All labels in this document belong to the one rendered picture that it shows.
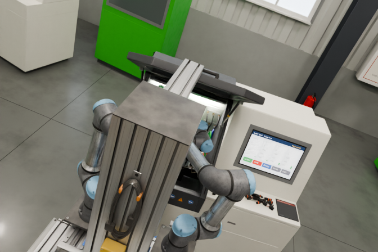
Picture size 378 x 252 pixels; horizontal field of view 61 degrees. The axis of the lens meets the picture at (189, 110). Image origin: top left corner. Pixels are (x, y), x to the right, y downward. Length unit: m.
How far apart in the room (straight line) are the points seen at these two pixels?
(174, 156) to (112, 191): 0.29
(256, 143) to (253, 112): 0.24
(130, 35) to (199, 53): 1.72
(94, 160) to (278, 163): 1.33
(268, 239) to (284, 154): 0.64
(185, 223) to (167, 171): 0.73
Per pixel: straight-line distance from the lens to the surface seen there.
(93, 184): 1.79
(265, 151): 2.41
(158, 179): 1.06
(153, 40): 4.80
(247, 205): 2.42
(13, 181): 3.49
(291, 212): 2.58
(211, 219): 1.73
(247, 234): 2.60
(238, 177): 1.48
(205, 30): 6.06
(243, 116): 2.29
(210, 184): 1.45
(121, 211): 1.24
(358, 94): 6.49
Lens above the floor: 2.61
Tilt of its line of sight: 32 degrees down
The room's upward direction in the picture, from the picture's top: 20 degrees clockwise
